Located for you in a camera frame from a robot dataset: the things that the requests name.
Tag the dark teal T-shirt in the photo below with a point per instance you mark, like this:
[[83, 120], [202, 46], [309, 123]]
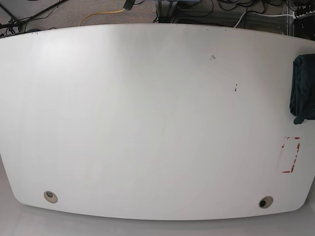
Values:
[[302, 99]]

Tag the red tape rectangle marking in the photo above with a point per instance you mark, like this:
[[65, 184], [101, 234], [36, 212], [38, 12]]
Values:
[[288, 154]]

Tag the black tripod leg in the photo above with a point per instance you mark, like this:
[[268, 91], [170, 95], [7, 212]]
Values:
[[26, 8]]

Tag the white power strip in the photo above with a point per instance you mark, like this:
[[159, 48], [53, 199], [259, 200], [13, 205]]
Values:
[[304, 11]]

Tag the left table cable grommet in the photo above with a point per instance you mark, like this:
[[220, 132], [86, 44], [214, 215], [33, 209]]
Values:
[[50, 197]]

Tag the table cable grommet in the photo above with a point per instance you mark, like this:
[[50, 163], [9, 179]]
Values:
[[266, 202], [50, 197]]

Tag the right table cable grommet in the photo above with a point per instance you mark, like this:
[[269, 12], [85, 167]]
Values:
[[266, 202]]

